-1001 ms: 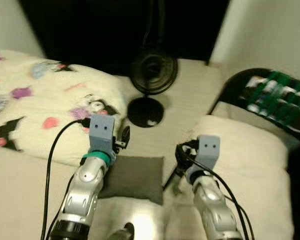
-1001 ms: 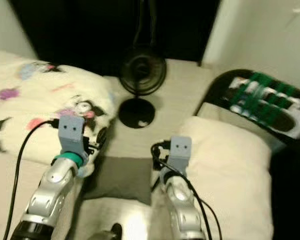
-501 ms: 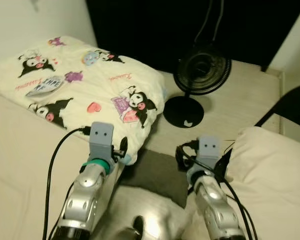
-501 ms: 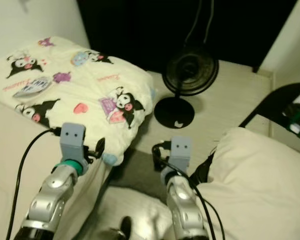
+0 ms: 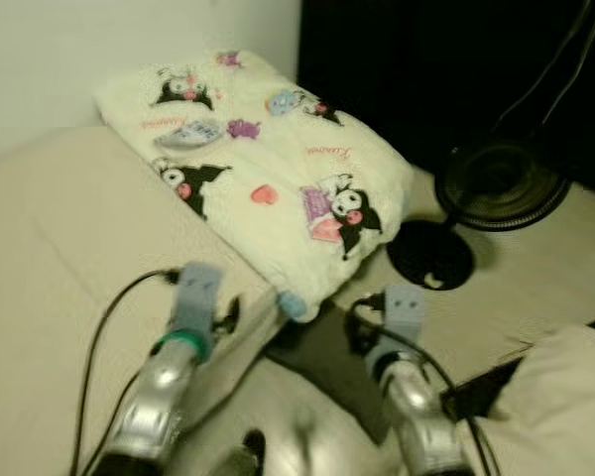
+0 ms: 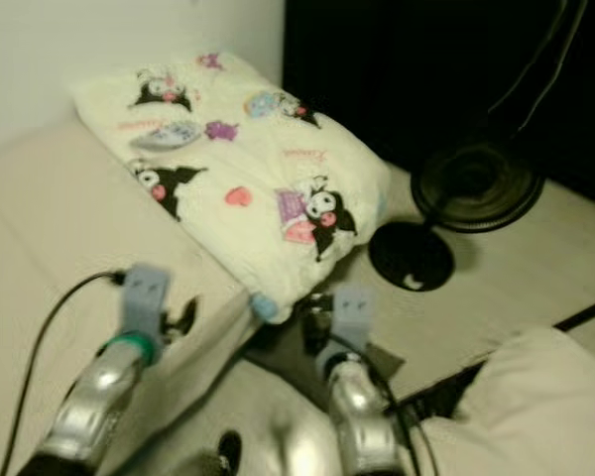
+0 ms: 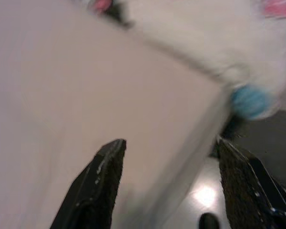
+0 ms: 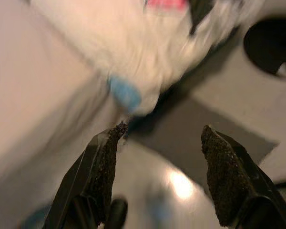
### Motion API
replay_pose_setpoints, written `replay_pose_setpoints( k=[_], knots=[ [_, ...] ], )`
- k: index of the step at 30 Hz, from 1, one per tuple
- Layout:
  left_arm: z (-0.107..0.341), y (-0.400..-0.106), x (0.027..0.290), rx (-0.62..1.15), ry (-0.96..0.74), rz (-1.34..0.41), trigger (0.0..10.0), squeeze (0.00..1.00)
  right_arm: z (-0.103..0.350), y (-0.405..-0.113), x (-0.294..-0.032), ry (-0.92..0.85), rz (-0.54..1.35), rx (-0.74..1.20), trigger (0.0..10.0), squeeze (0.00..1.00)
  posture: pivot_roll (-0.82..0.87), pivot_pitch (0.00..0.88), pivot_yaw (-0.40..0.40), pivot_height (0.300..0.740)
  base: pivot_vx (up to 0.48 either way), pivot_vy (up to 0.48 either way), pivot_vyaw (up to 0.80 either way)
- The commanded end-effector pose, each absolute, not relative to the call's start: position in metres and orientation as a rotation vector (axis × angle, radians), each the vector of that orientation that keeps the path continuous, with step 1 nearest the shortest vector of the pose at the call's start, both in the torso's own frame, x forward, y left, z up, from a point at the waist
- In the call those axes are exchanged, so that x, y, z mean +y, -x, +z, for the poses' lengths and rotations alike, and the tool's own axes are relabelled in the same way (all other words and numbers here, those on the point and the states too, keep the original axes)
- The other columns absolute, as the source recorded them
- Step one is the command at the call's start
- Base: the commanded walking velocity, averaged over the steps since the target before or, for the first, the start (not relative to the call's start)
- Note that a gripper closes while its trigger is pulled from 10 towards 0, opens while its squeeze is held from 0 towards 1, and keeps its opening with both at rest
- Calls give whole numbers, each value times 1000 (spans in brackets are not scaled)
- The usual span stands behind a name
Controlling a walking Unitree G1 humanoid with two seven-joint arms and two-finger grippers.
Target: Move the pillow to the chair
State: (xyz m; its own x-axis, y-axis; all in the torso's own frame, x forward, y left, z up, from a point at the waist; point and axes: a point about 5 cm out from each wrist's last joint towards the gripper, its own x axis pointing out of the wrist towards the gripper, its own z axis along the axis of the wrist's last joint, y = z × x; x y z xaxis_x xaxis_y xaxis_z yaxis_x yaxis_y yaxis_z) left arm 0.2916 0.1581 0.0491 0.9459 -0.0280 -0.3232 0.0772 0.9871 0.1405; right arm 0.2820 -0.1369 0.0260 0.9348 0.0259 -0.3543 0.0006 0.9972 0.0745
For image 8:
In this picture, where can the white cartoon print blanket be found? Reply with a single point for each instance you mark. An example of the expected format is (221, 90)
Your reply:
(145, 47)

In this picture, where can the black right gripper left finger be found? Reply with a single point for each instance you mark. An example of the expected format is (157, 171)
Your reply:
(95, 181)

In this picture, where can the beige bed mattress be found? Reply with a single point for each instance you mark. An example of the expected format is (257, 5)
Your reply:
(38, 95)

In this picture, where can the black round bin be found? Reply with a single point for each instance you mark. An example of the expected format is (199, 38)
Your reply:
(264, 45)

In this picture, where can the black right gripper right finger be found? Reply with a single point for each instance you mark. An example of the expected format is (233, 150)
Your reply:
(233, 181)

